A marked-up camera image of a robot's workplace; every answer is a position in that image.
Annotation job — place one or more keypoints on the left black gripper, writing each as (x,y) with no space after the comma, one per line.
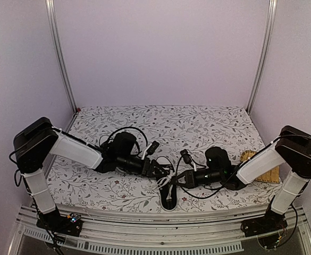
(148,169)

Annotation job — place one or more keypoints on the left aluminium frame post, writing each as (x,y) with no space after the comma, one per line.
(51,14)

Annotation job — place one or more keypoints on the floral patterned table mat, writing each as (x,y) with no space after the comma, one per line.
(195,128)

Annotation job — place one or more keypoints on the woven bamboo tray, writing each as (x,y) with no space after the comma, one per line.
(271,176)

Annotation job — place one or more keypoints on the front aluminium rail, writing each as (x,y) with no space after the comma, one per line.
(214,232)

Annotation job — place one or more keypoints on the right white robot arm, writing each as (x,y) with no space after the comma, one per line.
(291,147)

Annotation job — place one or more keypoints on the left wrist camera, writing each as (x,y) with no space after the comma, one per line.
(150,149)

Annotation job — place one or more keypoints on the right aluminium frame post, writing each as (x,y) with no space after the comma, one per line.
(269,27)

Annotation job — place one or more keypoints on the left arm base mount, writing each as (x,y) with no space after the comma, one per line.
(55,222)

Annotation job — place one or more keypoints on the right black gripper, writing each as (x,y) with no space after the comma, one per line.
(190,181)

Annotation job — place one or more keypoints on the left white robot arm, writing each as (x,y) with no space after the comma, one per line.
(40,139)

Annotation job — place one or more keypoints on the aluminium frame post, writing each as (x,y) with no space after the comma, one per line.
(51,14)
(269,27)

